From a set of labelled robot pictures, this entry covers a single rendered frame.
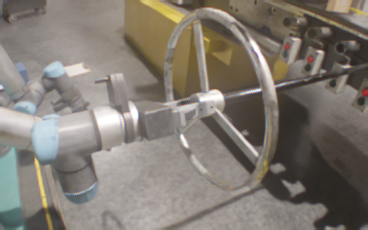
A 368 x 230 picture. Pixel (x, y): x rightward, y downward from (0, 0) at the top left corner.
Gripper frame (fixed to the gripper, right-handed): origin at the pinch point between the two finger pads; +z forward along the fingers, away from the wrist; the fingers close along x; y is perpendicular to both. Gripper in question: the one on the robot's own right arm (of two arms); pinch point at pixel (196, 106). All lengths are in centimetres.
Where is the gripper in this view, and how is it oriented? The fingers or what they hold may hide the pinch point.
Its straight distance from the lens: 52.3
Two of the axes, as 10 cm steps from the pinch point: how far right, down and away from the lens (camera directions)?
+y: 1.3, 9.7, 2.2
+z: 8.8, -2.2, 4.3
